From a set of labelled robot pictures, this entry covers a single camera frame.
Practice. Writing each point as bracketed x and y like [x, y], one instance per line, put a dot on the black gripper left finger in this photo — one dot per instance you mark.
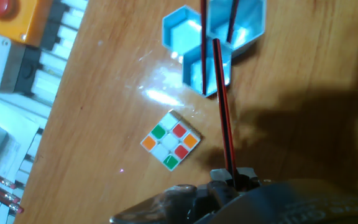
[221, 175]

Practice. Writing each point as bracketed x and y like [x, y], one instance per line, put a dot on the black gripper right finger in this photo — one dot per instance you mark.
[247, 175]

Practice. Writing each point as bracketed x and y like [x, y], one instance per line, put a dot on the white blue hexagonal pen holder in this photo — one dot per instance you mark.
[182, 37]

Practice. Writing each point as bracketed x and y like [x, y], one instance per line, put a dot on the white Rubik's cube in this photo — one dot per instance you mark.
[169, 141]

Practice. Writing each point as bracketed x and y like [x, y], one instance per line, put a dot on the white paper sheet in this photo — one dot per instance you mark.
[17, 124]

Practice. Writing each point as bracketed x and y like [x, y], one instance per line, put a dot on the yellow box red button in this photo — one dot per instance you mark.
[20, 21]

